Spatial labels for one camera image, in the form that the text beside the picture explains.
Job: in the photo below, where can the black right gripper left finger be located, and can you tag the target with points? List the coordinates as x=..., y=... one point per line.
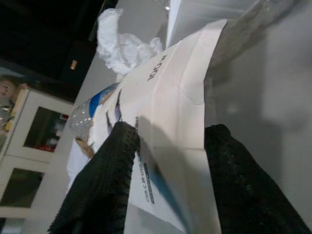
x=102, y=180

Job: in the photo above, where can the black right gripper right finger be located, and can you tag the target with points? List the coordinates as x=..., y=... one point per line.
x=243, y=185

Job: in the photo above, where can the crumpled brown paper scrap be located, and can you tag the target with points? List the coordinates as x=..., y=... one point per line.
x=85, y=146

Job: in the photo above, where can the clear plastic bottle blue label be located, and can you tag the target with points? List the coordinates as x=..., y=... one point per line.
x=85, y=114

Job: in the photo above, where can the white cabinet with glass doors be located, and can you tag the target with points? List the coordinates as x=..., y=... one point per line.
x=31, y=136

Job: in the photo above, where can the crumpled white tissue paper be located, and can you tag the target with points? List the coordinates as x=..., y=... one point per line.
x=122, y=51

